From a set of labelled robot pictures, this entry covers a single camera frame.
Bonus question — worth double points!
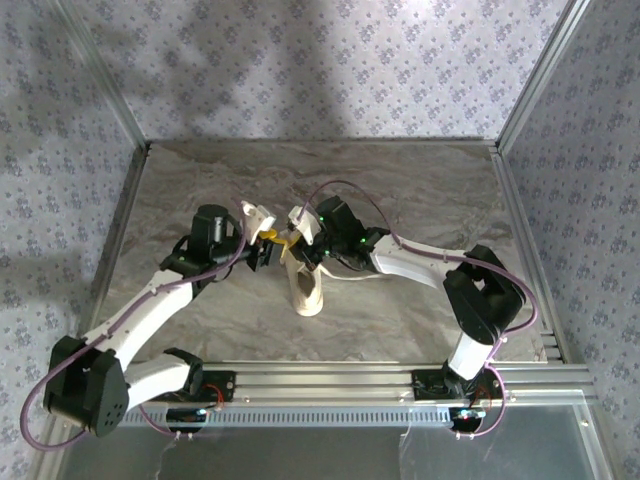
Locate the white sneaker shoe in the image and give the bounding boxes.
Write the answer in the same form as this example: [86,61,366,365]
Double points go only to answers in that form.
[284,239,384,284]

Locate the clear acrylic panel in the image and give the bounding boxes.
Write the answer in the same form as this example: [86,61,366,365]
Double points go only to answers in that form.
[49,405,616,480]

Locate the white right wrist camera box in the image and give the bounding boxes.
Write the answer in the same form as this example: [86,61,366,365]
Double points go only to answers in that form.
[285,205,322,246]

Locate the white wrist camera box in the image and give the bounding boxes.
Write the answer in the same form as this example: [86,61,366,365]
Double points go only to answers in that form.
[239,199,277,242]
[285,205,322,246]

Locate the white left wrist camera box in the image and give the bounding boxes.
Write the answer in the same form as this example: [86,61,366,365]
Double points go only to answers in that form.
[239,199,277,242]

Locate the aluminium table side rail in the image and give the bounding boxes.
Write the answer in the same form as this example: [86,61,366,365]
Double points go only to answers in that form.
[74,144,151,346]
[490,144,570,365]

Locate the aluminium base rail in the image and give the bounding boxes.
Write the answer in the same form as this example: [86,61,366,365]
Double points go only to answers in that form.
[54,362,596,406]

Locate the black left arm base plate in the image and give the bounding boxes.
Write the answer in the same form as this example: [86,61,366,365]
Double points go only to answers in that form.
[164,369,237,403]

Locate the grey slotted cable duct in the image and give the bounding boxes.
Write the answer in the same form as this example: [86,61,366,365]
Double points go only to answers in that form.
[119,404,454,427]

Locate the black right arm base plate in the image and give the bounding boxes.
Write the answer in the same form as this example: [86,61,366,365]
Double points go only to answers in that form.
[412,369,504,401]

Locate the aluminium frame post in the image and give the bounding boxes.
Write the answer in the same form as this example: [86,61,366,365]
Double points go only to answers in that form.
[494,0,601,151]
[49,0,152,151]

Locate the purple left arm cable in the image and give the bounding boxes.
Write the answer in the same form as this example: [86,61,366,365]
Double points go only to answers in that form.
[20,197,250,449]

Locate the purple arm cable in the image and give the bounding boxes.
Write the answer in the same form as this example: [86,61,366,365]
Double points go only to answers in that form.
[302,179,541,441]
[20,197,250,449]

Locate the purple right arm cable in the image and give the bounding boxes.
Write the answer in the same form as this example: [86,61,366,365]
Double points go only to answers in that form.
[302,179,541,441]

